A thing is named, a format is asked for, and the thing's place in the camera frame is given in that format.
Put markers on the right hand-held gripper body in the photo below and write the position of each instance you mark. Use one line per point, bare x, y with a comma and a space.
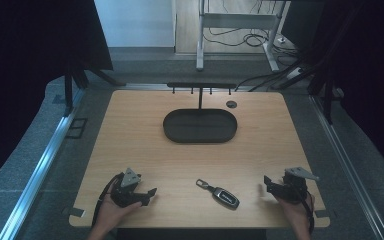
295, 191

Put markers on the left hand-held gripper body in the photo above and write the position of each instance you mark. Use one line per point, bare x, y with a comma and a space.
126, 195

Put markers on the person's right hand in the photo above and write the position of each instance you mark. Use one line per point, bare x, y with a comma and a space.
296, 215

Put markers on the person's left hand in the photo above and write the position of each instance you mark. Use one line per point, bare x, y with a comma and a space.
110, 215

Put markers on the grey tape strip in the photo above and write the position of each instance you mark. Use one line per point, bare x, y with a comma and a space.
75, 211
322, 214

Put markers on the black car key with keyring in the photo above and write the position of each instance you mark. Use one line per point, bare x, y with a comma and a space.
226, 198

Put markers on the black key rack with tray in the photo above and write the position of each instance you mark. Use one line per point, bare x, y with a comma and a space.
200, 126

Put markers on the black tripod stand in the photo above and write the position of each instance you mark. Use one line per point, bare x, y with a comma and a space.
68, 93
327, 100

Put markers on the white power strip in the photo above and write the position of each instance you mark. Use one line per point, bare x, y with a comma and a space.
294, 73

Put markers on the black curtain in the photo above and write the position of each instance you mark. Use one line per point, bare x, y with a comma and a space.
366, 66
30, 66

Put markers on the aluminium floor rail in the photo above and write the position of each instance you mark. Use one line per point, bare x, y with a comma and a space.
350, 166
36, 175
146, 86

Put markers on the white desk frame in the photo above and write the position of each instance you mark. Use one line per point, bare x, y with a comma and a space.
236, 20

